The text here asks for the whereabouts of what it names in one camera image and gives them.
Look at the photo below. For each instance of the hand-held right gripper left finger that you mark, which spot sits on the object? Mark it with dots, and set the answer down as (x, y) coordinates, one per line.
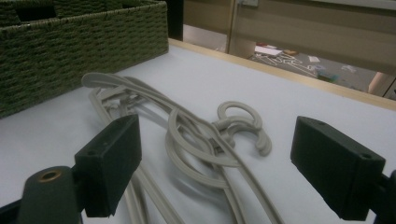
(109, 165)

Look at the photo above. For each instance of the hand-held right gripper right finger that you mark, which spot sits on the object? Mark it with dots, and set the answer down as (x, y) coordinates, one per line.
(336, 168)

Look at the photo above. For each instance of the grey plastic clothes hanger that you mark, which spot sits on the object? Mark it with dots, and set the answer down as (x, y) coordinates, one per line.
(265, 146)
(238, 105)

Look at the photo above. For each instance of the green woven basket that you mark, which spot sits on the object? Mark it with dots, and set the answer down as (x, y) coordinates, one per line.
(77, 53)

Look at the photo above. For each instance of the white paper sheet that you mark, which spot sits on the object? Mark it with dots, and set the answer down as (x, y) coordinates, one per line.
(267, 50)

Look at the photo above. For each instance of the white table mat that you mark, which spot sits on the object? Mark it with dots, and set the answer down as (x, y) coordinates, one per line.
(218, 81)

